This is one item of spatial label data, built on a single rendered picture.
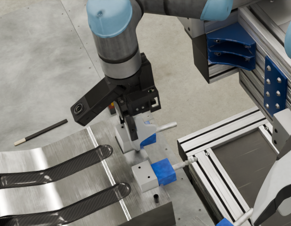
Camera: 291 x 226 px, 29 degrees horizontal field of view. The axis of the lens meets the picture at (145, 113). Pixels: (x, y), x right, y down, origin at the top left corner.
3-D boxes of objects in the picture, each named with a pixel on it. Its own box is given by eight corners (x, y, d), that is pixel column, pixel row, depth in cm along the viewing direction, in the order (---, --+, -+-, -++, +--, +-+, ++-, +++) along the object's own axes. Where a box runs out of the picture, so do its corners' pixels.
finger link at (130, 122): (141, 142, 112) (130, 106, 107) (134, 145, 111) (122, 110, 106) (133, 130, 115) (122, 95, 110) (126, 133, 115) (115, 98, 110)
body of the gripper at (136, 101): (162, 112, 112) (154, 69, 103) (122, 128, 110) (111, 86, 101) (147, 87, 116) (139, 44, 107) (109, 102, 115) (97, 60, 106)
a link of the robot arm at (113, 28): (137, -16, 94) (119, 18, 89) (146, 34, 102) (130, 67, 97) (95, -20, 97) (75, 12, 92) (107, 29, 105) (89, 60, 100)
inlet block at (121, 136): (171, 123, 126) (171, 107, 122) (180, 139, 123) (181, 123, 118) (116, 141, 123) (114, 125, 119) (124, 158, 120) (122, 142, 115)
